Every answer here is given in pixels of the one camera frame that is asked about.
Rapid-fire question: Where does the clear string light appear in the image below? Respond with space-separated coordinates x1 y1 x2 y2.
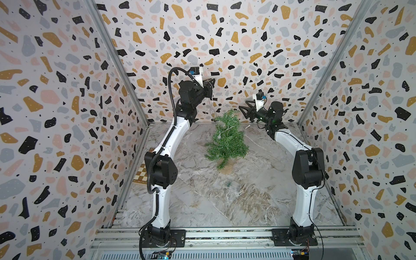
213 108 244 142

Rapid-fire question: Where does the small green christmas tree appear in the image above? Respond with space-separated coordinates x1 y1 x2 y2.
205 110 249 170

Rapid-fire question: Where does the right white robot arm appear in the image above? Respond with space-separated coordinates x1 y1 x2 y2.
239 99 325 247

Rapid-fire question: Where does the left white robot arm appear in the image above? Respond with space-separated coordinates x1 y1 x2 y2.
142 79 216 246

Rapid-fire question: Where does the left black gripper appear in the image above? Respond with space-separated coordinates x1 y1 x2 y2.
192 78 217 111

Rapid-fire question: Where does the clear battery box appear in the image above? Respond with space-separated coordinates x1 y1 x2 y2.
225 180 242 196

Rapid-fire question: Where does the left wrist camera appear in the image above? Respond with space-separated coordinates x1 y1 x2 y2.
188 67 203 86

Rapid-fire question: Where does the wooden chess board box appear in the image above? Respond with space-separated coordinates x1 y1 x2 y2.
132 160 147 185

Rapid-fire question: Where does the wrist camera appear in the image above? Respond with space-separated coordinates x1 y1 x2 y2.
188 67 203 86
252 90 267 112

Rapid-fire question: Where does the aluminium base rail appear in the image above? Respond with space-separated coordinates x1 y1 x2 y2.
89 226 370 260

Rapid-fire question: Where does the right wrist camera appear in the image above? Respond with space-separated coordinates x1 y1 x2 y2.
252 90 267 112

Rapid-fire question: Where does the black corrugated cable conduit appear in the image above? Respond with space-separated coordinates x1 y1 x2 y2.
139 67 202 260

